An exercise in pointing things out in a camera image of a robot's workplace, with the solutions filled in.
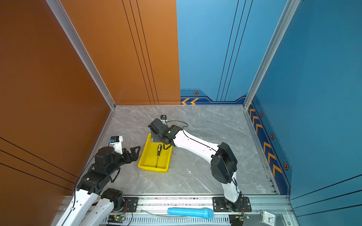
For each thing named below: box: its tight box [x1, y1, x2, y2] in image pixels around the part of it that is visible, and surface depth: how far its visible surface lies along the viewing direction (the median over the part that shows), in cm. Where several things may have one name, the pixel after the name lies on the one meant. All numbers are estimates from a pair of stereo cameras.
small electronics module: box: [228, 214, 251, 226], surface depth 71 cm
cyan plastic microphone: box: [167, 207, 214, 220], surface depth 71 cm
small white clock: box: [260, 209, 277, 226], surface depth 69 cm
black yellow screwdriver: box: [155, 144, 163, 168], surface depth 93 cm
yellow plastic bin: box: [137, 133, 173, 174], surface depth 91 cm
